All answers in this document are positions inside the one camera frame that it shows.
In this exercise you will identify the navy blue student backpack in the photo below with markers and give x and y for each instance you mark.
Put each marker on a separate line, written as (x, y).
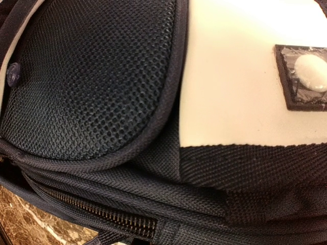
(168, 122)

